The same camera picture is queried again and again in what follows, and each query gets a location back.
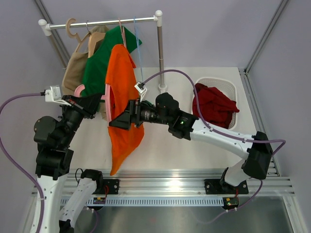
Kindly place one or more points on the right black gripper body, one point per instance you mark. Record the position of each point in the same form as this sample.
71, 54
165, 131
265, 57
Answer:
144, 113

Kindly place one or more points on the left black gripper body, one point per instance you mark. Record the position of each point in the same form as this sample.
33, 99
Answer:
72, 118

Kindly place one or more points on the thick pink hanger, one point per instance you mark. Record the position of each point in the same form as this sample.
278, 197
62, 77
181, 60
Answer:
105, 97

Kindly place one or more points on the orange t shirt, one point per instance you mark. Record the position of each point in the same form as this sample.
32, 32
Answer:
121, 78

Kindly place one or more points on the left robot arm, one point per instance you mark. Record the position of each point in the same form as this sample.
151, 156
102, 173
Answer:
53, 138

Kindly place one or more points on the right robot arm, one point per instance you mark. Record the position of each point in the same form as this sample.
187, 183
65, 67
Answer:
254, 150

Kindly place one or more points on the green t shirt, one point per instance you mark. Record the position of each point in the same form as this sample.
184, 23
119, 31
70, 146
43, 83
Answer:
96, 65

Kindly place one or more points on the beige t shirt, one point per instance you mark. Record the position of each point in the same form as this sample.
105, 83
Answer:
87, 46

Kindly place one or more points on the dark red cloth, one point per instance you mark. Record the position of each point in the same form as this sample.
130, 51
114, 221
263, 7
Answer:
216, 108

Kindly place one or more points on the white perforated basket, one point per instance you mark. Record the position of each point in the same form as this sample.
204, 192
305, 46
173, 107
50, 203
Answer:
224, 86

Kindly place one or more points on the white clothes rack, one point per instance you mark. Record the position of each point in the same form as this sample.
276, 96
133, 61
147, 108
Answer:
153, 42

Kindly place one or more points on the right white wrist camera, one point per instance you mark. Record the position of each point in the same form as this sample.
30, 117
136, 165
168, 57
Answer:
142, 90

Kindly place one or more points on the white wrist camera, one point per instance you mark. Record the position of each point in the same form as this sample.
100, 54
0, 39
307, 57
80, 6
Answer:
142, 90
53, 95

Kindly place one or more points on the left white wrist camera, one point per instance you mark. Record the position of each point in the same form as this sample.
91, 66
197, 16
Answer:
53, 95

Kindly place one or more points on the left aluminium frame post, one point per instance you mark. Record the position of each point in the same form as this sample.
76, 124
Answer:
53, 35

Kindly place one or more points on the aluminium frame post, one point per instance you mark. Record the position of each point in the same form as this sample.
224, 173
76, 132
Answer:
53, 35
267, 33

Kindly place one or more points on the light blue wire hanger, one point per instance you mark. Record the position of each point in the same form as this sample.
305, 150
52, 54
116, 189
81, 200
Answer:
138, 48

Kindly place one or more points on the thin pink wire hanger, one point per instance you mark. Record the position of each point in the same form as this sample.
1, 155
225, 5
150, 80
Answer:
122, 33

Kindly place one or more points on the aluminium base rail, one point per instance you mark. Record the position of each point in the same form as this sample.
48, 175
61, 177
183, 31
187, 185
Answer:
176, 187

